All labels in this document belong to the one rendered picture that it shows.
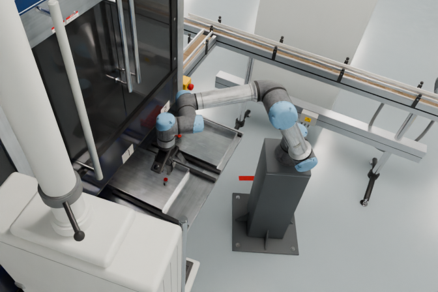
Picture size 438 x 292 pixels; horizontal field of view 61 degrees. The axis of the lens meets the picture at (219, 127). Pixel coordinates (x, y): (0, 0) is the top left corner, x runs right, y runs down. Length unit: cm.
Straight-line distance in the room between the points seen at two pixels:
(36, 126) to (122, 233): 38
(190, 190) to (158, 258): 92
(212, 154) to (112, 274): 114
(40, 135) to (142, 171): 124
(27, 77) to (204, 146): 146
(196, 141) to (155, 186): 35
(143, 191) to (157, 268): 93
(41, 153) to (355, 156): 294
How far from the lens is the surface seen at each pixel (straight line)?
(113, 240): 94
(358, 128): 283
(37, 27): 111
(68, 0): 117
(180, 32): 185
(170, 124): 149
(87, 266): 97
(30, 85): 64
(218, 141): 202
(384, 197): 326
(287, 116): 157
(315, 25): 312
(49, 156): 75
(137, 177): 188
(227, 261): 264
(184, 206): 179
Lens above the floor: 242
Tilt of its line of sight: 47 degrees down
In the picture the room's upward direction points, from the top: 7 degrees clockwise
